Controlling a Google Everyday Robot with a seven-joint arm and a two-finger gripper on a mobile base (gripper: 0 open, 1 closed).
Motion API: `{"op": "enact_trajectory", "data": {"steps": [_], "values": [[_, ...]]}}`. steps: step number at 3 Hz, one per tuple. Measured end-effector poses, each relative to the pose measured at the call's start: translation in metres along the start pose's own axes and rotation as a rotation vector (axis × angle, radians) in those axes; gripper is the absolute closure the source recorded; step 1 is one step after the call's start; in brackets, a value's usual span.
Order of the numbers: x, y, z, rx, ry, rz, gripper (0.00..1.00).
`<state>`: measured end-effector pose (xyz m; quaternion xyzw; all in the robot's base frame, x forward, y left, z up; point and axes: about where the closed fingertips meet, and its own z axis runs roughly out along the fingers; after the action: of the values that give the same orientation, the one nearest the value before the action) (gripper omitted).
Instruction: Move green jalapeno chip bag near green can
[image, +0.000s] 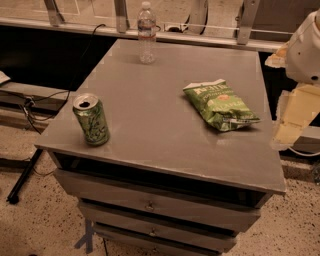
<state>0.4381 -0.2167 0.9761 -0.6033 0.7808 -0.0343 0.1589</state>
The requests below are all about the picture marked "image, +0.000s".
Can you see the bottom grey drawer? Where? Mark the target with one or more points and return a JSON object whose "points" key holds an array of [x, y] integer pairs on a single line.
{"points": [[156, 245]]}

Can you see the black metal stand leg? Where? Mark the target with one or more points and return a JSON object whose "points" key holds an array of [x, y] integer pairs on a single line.
{"points": [[13, 197]]}

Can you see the top grey drawer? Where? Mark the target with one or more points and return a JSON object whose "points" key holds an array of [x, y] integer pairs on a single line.
{"points": [[158, 203]]}

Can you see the green jalapeno chip bag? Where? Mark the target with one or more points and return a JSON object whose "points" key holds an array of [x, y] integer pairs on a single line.
{"points": [[219, 106]]}

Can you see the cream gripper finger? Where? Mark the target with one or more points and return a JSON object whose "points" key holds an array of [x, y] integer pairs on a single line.
{"points": [[278, 59], [295, 111]]}

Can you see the green soda can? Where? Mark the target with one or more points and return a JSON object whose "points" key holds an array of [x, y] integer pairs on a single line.
{"points": [[89, 112]]}

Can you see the clear plastic water bottle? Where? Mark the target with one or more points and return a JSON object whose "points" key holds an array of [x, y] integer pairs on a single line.
{"points": [[146, 24]]}

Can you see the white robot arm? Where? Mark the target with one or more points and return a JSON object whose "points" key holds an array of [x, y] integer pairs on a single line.
{"points": [[300, 57]]}

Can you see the grey drawer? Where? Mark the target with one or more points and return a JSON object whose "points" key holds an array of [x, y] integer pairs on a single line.
{"points": [[156, 245], [148, 224], [158, 203]]}

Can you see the grey drawer cabinet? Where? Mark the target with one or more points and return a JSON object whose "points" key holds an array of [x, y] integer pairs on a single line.
{"points": [[158, 139]]}

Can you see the middle grey drawer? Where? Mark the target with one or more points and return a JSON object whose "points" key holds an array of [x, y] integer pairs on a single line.
{"points": [[148, 224]]}

